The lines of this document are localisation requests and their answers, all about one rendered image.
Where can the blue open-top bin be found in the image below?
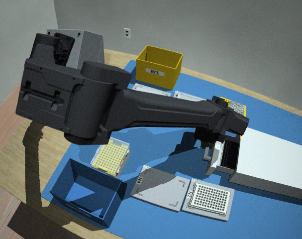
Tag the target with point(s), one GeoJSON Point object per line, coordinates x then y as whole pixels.
{"type": "Point", "coordinates": [88, 192]}

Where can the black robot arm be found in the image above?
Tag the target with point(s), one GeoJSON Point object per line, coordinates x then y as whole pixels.
{"type": "Point", "coordinates": [95, 100]}

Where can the blue bench mat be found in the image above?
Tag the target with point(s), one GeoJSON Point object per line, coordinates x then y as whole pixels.
{"type": "Point", "coordinates": [255, 214]}

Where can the yellow open-top bin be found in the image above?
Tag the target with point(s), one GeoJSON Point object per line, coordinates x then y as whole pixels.
{"type": "Point", "coordinates": [158, 66]}

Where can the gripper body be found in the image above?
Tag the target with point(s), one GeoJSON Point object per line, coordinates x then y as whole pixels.
{"type": "Point", "coordinates": [209, 136]}

